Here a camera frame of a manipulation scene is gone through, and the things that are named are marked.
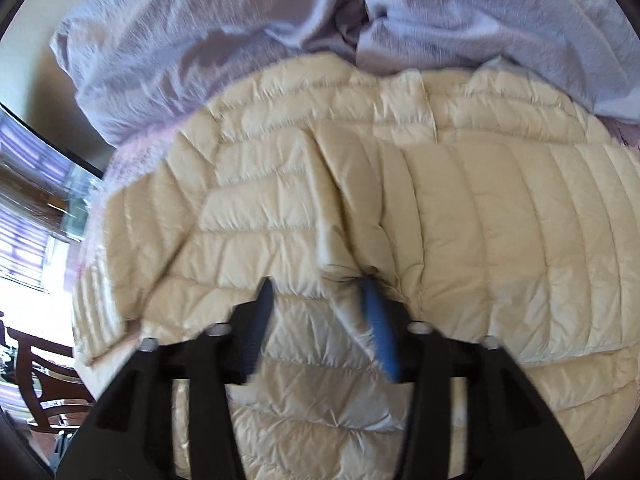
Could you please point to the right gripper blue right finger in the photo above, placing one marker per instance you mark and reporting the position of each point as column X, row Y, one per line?
column 389, row 320

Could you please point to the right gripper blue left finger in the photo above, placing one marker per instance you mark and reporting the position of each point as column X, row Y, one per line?
column 248, row 323

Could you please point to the cream quilted puffer jacket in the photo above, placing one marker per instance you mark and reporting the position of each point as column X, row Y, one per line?
column 487, row 201

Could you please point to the pink floral bed sheet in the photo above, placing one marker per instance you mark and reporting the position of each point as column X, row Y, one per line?
column 125, row 159

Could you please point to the dark wooden chair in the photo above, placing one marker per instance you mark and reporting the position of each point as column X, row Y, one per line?
column 54, row 394

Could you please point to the left lavender pillow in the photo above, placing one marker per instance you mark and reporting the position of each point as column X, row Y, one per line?
column 145, row 65

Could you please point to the lavender pillow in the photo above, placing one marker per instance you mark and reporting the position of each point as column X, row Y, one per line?
column 587, row 48
column 145, row 65

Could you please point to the right lavender pillow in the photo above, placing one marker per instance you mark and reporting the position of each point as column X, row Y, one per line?
column 587, row 48

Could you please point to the wall mounted television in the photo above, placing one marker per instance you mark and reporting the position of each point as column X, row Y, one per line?
column 39, row 182

